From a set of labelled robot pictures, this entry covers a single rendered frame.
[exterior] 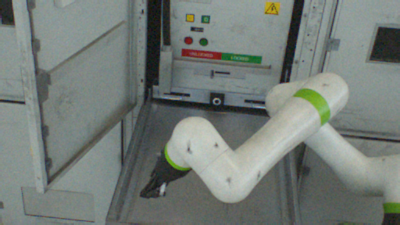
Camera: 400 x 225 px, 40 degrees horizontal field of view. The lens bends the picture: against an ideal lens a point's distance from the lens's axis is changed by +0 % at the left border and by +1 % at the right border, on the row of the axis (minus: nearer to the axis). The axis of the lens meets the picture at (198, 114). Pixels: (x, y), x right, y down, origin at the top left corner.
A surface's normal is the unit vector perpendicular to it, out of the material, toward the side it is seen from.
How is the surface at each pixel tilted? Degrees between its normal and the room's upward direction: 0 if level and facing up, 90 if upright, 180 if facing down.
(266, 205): 0
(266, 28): 90
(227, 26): 90
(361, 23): 90
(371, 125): 90
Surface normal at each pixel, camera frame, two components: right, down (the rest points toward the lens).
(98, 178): -0.08, 0.54
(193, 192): 0.07, -0.83
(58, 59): 0.91, 0.28
